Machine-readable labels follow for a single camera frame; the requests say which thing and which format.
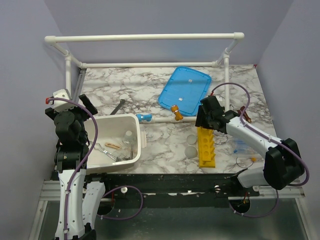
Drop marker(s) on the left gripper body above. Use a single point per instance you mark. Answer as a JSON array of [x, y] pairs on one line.
[[82, 117]]

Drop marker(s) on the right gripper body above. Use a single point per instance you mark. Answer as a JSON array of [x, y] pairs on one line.
[[202, 119]]

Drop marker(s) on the metal crucible tongs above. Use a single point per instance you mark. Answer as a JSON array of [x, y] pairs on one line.
[[98, 147]]

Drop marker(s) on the blue plastic bin lid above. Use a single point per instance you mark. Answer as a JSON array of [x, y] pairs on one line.
[[185, 88]]

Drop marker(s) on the wooden test tube clamp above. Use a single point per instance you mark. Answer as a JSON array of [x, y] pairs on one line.
[[112, 146]]

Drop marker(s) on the yellow test tube rack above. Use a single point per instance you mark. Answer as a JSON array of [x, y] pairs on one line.
[[206, 149]]

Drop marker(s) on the white plastic bin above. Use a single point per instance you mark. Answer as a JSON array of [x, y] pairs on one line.
[[111, 129]]

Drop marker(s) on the clear bag of syringes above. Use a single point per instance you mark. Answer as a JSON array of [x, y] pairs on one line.
[[240, 148]]

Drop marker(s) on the black item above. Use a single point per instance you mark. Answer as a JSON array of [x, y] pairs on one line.
[[122, 158]]

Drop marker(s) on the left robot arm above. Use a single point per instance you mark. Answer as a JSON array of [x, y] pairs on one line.
[[72, 151]]

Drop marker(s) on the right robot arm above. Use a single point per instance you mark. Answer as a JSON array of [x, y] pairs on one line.
[[282, 160]]

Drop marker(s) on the frosted watch glass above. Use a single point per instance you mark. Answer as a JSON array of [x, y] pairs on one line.
[[191, 152], [191, 139]]

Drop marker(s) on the black metal rod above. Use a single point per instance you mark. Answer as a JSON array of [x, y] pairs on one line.
[[117, 108]]

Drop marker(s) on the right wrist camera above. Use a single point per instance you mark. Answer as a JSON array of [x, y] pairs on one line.
[[219, 98]]

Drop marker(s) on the orange hose connector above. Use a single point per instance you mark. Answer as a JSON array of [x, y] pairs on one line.
[[177, 115]]

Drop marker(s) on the blue hose nozzle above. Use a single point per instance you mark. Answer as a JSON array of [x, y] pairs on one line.
[[144, 118]]

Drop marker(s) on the white PVC pipe frame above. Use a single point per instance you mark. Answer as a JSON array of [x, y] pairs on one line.
[[224, 58]]

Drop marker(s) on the black mounting rail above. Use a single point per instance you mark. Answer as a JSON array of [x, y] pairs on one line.
[[182, 190]]

